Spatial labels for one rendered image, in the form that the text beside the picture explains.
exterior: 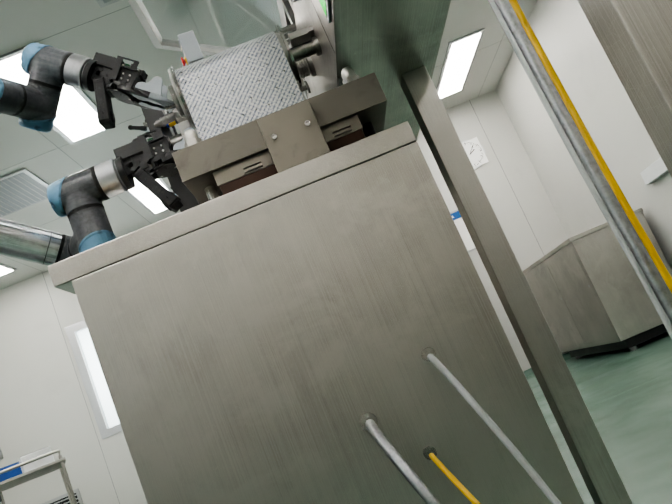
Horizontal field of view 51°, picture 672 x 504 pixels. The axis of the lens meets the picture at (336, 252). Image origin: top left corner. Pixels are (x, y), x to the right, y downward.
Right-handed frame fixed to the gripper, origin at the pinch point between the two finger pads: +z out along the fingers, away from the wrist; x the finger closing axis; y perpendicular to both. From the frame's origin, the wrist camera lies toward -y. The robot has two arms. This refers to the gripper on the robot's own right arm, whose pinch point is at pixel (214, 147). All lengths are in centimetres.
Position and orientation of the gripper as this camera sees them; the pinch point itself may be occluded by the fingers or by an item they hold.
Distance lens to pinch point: 153.0
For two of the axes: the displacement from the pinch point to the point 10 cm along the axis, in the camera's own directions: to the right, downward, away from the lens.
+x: 0.3, 1.9, 9.8
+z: 9.2, -3.8, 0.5
